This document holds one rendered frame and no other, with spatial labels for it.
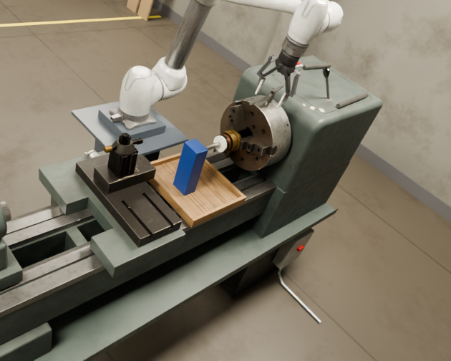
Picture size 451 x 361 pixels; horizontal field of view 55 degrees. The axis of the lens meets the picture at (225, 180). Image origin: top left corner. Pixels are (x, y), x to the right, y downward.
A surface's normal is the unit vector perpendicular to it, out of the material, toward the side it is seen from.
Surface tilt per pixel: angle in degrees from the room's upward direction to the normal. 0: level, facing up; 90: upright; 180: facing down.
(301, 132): 90
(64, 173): 0
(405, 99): 90
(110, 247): 0
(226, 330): 0
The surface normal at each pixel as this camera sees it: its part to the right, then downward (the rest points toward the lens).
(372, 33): -0.69, 0.29
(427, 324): 0.28, -0.74
